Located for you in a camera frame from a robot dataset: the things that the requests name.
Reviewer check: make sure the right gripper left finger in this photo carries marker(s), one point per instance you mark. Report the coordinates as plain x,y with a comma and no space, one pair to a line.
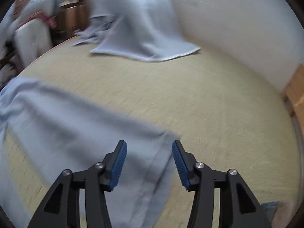
61,205

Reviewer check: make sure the light blue denim pants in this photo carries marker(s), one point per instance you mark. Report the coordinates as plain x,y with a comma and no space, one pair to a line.
58,130

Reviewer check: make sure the clear plastic storage bag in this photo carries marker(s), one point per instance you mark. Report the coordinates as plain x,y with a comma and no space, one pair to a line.
32,40

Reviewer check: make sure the light blue blanket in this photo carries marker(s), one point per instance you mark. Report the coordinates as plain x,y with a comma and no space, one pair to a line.
145,30

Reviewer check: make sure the white plush pillow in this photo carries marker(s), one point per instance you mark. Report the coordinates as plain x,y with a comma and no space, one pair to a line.
27,10

